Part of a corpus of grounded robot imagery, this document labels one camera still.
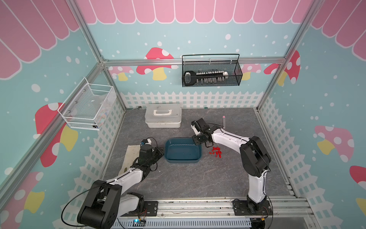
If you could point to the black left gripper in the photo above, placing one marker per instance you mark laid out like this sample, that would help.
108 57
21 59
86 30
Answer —
158 150

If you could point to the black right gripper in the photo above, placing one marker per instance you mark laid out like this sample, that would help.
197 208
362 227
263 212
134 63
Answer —
194 139

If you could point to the teal plastic storage box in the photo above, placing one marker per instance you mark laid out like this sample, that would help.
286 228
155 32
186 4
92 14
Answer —
182 150

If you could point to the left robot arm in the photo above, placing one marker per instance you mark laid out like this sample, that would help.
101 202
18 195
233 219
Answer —
105 201

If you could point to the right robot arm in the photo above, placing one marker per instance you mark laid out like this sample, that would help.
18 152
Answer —
254 155

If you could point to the white plastic storage case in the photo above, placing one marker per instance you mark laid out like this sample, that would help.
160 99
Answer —
163 115

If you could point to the white work glove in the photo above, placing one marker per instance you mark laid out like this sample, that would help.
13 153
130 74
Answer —
131 154

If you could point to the green circuit board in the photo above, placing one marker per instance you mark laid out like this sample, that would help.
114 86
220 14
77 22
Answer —
139 223

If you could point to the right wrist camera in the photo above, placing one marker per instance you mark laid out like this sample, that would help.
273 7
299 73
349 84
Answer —
196 128

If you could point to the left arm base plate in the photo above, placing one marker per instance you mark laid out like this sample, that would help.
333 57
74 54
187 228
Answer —
148 208

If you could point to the socket set on rail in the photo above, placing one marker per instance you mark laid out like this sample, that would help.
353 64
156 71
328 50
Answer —
190 78

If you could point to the black wire wall basket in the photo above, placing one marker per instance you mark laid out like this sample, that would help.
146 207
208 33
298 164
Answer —
214 62

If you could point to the white wire wall basket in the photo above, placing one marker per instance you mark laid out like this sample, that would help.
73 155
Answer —
88 106

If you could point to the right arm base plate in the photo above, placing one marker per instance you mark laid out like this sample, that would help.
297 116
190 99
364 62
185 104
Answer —
250 208

